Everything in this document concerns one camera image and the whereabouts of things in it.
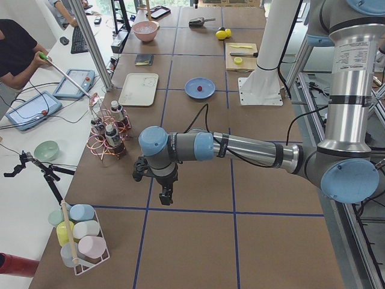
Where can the cream bear tray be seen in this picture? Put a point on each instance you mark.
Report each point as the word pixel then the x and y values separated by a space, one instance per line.
pixel 139 89

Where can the pink bowl of ice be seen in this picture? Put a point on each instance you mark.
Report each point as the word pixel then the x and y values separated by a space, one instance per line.
pixel 146 31

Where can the white cup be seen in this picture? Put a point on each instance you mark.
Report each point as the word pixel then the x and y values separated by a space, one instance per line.
pixel 86 228

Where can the grey folded cloth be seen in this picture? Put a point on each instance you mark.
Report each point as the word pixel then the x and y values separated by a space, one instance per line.
pixel 144 60

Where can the black keyboard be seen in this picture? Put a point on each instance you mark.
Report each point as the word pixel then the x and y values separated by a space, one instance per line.
pixel 78 42

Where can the copper wire bottle rack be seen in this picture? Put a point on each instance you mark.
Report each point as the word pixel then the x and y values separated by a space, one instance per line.
pixel 98 110

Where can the wooden cutting board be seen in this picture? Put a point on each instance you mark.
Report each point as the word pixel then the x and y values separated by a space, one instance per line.
pixel 248 64

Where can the yellow plastic knife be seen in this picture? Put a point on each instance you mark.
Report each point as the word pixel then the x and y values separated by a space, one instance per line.
pixel 241 46

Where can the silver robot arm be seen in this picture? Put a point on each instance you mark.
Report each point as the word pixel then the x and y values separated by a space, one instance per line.
pixel 340 165

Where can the aluminium frame post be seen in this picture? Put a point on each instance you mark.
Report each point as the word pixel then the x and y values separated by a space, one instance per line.
pixel 85 27

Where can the green bowl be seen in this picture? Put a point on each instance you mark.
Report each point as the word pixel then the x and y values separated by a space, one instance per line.
pixel 47 151

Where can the person in black shirt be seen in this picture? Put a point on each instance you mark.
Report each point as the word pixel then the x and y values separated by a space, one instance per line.
pixel 20 55

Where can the red bottle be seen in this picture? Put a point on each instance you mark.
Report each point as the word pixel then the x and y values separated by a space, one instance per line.
pixel 18 266

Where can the yellow lemon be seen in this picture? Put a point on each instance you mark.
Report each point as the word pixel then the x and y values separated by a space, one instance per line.
pixel 228 32
pixel 221 35

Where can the lemon half slice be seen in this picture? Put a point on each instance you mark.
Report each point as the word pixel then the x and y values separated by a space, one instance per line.
pixel 238 60

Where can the silver metal scoop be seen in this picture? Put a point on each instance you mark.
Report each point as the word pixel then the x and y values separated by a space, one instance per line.
pixel 199 22

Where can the pink cup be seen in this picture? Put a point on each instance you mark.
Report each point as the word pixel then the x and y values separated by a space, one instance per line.
pixel 92 246

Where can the dark drink bottle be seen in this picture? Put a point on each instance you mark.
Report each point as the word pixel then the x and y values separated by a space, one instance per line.
pixel 114 140
pixel 99 128
pixel 118 114

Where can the steel knife sharpener rod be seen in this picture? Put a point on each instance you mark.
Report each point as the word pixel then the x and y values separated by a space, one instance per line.
pixel 244 54

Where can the yellow cup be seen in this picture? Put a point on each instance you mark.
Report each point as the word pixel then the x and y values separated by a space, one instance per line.
pixel 62 234

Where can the blue plate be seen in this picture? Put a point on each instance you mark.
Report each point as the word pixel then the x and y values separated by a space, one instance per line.
pixel 208 88

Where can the white wire cup rack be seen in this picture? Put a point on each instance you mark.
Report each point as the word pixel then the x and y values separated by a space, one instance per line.
pixel 70 254

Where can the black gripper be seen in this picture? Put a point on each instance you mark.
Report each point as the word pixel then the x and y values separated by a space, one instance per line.
pixel 165 180

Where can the blue cup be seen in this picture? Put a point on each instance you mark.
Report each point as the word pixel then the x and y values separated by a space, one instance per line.
pixel 81 212

